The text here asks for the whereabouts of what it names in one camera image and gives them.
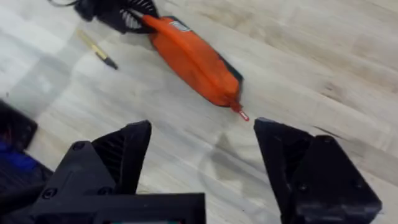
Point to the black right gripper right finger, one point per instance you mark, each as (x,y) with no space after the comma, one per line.
(317,183)

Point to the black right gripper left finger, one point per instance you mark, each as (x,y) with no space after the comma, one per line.
(121,155)

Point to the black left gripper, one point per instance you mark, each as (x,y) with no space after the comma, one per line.
(102,11)

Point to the orange zip bag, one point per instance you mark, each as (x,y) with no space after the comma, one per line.
(192,59)

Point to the yellow pen with black tip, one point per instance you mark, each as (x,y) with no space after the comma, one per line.
(94,48)

